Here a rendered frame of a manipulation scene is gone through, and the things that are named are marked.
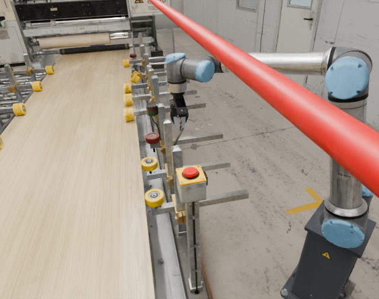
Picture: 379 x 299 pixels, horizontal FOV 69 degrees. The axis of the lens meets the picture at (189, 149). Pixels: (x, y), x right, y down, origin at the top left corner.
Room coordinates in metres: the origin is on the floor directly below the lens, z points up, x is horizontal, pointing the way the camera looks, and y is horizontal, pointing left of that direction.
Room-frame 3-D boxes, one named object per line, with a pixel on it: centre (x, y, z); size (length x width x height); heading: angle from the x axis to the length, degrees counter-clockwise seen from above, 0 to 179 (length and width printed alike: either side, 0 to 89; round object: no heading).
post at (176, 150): (0.83, 0.05, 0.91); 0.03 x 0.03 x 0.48; 10
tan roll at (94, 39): (3.54, 1.10, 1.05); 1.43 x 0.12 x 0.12; 100
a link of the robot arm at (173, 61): (1.25, 0.04, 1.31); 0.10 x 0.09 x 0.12; 55
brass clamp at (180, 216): (0.85, 0.05, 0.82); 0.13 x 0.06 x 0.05; 10
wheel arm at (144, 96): (1.87, 0.17, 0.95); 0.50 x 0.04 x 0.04; 100
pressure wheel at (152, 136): (1.35, 0.21, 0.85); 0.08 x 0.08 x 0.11
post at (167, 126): (1.08, 0.09, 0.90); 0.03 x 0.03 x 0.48; 10
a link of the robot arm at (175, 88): (1.25, 0.05, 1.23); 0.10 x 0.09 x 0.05; 100
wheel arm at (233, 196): (0.89, -0.04, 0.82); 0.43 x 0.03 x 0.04; 100
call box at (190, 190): (0.58, 0.00, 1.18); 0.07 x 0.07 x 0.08; 10
